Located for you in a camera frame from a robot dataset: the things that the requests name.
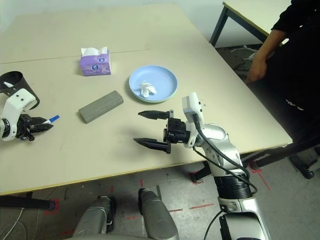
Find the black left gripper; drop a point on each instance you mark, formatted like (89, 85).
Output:
(23, 127)

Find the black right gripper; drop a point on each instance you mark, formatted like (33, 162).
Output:
(177, 131)

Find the blue capped whiteboard marker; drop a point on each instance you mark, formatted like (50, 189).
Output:
(53, 118)

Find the light blue plate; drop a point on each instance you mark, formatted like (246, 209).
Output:
(162, 80)

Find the grey glasses case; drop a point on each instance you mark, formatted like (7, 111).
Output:
(100, 107)

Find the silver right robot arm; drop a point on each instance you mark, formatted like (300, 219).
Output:
(220, 140)

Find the bystander forearm in black sleeve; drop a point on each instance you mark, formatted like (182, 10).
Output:
(272, 42)

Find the bystander bare hand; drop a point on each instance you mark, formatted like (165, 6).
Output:
(257, 68)

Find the small white scrap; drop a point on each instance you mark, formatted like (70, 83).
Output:
(8, 84)

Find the black table foot bar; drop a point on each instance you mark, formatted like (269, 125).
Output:
(25, 202)
(200, 173)
(275, 157)

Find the purple tissue box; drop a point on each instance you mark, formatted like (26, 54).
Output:
(95, 66)

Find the grey robot right leg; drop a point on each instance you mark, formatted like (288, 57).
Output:
(157, 215)

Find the grey robot leg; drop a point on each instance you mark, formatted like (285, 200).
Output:
(157, 215)
(92, 220)

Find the white tissue sheet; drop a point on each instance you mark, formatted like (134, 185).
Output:
(90, 51)

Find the red floor tape strip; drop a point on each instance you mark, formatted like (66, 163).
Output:
(201, 206)

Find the grey robot left leg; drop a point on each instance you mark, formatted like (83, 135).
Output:
(92, 220)

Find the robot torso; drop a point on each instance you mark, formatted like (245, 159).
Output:
(112, 237)

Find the black chair caster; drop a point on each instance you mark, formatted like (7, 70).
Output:
(303, 170)

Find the bystander in black clothes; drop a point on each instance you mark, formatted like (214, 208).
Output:
(300, 75)

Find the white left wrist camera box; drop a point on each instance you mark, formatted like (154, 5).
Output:
(17, 100)

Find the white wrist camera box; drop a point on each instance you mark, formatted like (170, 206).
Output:
(191, 102)
(17, 100)

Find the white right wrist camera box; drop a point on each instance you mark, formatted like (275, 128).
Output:
(191, 102)

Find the beige table with dark frame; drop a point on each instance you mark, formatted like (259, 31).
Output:
(250, 20)

